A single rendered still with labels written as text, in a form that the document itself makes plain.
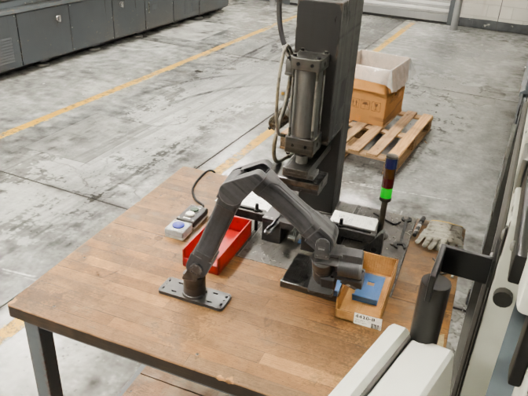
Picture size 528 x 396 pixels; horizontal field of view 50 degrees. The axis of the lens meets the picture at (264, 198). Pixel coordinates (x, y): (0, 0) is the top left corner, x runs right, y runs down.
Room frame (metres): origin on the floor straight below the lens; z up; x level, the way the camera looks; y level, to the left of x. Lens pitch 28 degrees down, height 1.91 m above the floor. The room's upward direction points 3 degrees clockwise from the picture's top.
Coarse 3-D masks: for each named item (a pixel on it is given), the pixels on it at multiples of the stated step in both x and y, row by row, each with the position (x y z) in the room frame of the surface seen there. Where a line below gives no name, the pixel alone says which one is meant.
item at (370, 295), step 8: (368, 280) 1.37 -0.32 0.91; (376, 280) 1.37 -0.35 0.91; (384, 280) 1.37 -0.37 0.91; (368, 288) 1.33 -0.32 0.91; (376, 288) 1.33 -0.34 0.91; (352, 296) 1.28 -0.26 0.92; (360, 296) 1.26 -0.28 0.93; (368, 296) 1.29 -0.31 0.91; (376, 296) 1.30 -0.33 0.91; (376, 304) 1.26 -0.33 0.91
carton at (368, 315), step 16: (368, 256) 1.43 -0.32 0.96; (384, 256) 1.41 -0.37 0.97; (368, 272) 1.42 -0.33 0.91; (384, 272) 1.41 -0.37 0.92; (384, 288) 1.34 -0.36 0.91; (336, 304) 1.21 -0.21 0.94; (352, 304) 1.26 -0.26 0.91; (368, 304) 1.26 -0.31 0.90; (384, 304) 1.22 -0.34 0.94; (352, 320) 1.19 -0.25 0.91; (368, 320) 1.18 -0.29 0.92
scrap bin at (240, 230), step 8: (232, 224) 1.62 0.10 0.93; (240, 224) 1.61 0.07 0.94; (248, 224) 1.58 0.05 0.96; (200, 232) 1.51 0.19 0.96; (232, 232) 1.61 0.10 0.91; (240, 232) 1.52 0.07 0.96; (248, 232) 1.58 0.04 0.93; (192, 240) 1.46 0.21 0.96; (224, 240) 1.55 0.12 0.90; (232, 240) 1.55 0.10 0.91; (240, 240) 1.52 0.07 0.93; (184, 248) 1.41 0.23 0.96; (192, 248) 1.46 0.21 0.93; (224, 248) 1.51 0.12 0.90; (232, 248) 1.46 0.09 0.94; (184, 256) 1.41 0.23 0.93; (224, 256) 1.41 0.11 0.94; (232, 256) 1.46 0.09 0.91; (184, 264) 1.41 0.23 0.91; (216, 264) 1.42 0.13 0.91; (224, 264) 1.41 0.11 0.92; (208, 272) 1.38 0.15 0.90; (216, 272) 1.37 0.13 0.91
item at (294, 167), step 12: (300, 156) 1.57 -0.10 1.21; (324, 156) 1.69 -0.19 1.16; (276, 168) 1.62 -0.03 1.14; (288, 168) 1.54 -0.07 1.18; (300, 168) 1.54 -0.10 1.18; (312, 168) 1.56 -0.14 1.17; (288, 180) 1.55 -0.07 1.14; (300, 180) 1.55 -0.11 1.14; (312, 180) 1.55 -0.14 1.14; (324, 180) 1.58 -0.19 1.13; (312, 192) 1.52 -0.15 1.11
